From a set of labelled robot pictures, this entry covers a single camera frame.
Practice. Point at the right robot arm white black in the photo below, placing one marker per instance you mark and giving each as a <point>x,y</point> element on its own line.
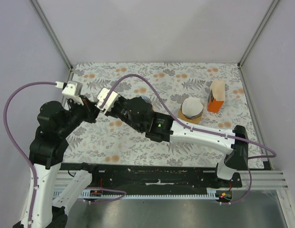
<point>159,127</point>

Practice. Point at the blue plastic dripper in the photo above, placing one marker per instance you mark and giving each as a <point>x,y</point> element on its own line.
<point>146,99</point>

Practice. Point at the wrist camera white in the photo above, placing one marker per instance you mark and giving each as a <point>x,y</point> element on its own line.
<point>105,102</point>
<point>73,91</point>

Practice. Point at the right aluminium frame post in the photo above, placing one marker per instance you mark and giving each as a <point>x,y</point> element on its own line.
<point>260,28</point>

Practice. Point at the aluminium frame post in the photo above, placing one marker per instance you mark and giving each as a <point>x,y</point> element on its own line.
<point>260,28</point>
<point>51,33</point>

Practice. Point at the white cable duct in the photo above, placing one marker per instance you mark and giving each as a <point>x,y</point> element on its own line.
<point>210,194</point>

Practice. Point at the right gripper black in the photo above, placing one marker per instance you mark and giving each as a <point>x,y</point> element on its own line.
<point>111,113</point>

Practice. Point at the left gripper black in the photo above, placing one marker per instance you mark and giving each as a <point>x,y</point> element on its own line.
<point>89,107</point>

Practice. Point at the aluminium rail front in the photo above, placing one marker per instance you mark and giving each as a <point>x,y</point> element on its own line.
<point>268,180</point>

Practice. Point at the coffee filter box orange black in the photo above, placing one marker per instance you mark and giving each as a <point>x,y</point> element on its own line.
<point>216,96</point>

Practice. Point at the left aluminium frame post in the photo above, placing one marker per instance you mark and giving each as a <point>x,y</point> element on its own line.
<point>51,33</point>

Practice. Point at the floral tablecloth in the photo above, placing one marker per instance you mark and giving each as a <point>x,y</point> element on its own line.
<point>167,85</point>

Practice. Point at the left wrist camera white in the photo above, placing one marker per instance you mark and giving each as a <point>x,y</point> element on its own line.
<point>73,91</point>

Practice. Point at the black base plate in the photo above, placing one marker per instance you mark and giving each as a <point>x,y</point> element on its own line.
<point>118,175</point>

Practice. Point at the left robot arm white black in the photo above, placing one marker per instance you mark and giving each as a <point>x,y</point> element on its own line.
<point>46,154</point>

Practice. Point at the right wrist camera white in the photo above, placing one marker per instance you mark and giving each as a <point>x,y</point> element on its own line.
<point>105,102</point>

